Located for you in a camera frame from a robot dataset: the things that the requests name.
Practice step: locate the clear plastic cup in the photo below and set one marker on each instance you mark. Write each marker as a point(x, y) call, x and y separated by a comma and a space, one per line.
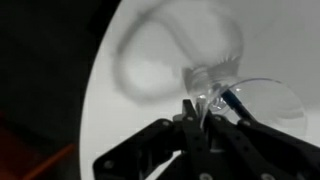
point(263, 100)

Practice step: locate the dark pen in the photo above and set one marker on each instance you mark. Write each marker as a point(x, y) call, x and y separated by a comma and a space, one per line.
point(237, 106)

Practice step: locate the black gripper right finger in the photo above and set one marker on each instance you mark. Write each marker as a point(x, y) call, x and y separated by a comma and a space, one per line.
point(253, 150)

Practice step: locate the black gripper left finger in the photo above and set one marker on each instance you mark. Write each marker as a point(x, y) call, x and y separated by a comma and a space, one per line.
point(193, 140)

